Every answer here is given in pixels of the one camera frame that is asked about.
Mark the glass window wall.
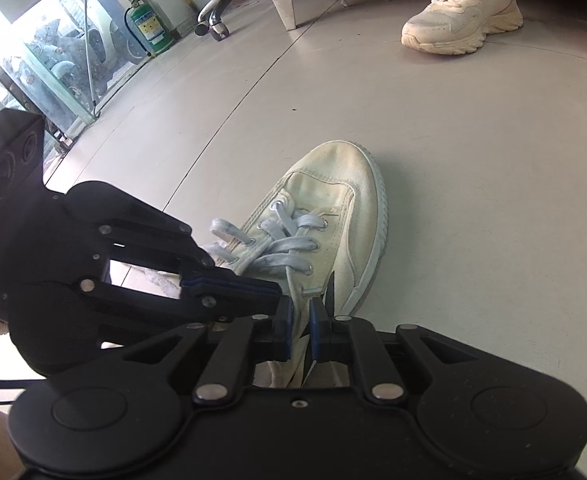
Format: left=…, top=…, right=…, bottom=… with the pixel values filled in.
left=0, top=0, right=150, bottom=128

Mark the pale blue shoelace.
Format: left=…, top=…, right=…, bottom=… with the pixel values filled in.
left=200, top=199, right=327, bottom=307

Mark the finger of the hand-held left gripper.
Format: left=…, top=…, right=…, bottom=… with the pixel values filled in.
left=96, top=199, right=280, bottom=295
left=78, top=279, right=281, bottom=350

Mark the green fire extinguisher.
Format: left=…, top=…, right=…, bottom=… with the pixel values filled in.
left=124, top=0, right=175, bottom=56

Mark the white canvas shoe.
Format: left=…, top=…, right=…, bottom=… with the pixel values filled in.
left=143, top=141, right=390, bottom=391

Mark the tapered metal sofa leg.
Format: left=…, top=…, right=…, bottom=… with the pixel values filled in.
left=268, top=0, right=300, bottom=29

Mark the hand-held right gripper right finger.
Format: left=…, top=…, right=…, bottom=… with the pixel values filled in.
left=310, top=299, right=478, bottom=405

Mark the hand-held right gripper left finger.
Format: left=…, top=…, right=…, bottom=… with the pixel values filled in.
left=118, top=296, right=294, bottom=405

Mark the black cable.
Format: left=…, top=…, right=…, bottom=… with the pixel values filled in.
left=0, top=376, right=45, bottom=407

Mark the office chair base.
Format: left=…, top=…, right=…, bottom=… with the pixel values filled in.
left=138, top=0, right=265, bottom=42

